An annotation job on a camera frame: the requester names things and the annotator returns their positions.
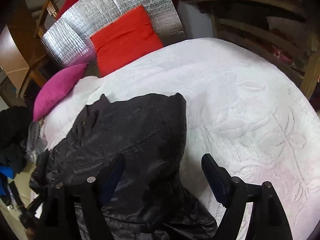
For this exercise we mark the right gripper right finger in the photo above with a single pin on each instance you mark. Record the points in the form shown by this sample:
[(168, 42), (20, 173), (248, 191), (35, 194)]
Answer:
[(268, 218)]

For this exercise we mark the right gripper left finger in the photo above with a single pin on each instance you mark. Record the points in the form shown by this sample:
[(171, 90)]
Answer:
[(75, 212)]

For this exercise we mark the black quilted jacket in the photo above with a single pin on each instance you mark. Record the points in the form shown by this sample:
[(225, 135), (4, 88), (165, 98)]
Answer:
[(150, 201)]

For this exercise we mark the blue jacket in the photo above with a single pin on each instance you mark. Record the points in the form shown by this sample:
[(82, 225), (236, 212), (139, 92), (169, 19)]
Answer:
[(5, 173)]

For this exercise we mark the grey folded garment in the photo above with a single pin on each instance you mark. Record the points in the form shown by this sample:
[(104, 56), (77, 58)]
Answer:
[(36, 141)]

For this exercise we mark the pile of black coats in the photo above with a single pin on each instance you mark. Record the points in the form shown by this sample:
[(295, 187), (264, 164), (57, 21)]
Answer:
[(15, 122)]

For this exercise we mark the white bed blanket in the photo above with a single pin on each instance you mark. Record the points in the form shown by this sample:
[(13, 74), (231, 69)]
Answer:
[(241, 109)]

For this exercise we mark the magenta pillow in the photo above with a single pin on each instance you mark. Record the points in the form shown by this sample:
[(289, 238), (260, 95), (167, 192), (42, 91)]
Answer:
[(55, 89)]

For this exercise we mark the brown wooden pillar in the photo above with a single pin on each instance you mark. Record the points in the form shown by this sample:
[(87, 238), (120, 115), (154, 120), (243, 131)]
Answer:
[(22, 54)]

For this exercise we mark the silver foil insulation board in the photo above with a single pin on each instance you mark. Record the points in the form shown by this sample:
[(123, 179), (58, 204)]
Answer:
[(68, 39)]

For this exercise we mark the red cushion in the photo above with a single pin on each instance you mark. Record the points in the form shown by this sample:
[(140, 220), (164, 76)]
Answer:
[(125, 40)]

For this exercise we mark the wooden side table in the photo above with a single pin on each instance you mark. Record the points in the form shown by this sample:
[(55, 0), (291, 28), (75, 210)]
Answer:
[(284, 32)]

